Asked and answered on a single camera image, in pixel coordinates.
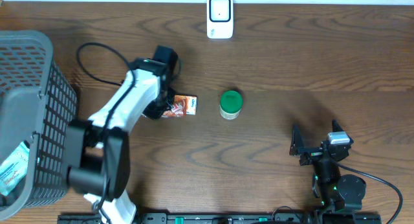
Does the orange tissue pack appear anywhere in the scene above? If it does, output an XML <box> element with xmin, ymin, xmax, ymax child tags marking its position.
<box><xmin>162</xmin><ymin>95</ymin><xmax>198</xmax><ymax>118</ymax></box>

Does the green lid seasoning jar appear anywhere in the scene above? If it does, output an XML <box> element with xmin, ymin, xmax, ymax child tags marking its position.
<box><xmin>220</xmin><ymin>91</ymin><xmax>243</xmax><ymax>120</ymax></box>

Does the teal wet wipes pack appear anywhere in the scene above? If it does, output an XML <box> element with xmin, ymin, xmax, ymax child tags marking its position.
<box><xmin>1</xmin><ymin>141</ymin><xmax>30</xmax><ymax>196</ymax></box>

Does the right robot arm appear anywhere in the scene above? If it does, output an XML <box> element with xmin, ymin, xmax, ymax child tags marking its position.
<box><xmin>289</xmin><ymin>120</ymin><xmax>366</xmax><ymax>223</ymax></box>

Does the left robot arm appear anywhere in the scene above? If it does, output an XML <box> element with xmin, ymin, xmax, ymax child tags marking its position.
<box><xmin>61</xmin><ymin>46</ymin><xmax>180</xmax><ymax>223</ymax></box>

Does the white barcode scanner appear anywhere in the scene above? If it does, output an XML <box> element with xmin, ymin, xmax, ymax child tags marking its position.
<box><xmin>206</xmin><ymin>0</ymin><xmax>234</xmax><ymax>39</ymax></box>

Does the grey plastic mesh basket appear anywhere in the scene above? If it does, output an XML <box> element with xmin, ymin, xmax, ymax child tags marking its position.
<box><xmin>1</xmin><ymin>30</ymin><xmax>78</xmax><ymax>220</ymax></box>

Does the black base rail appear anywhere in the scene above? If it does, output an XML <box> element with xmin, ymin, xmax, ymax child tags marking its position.
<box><xmin>57</xmin><ymin>212</ymin><xmax>382</xmax><ymax>224</ymax></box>

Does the left black cable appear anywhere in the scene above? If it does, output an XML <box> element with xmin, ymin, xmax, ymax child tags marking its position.
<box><xmin>76</xmin><ymin>42</ymin><xmax>132</xmax><ymax>87</ymax></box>

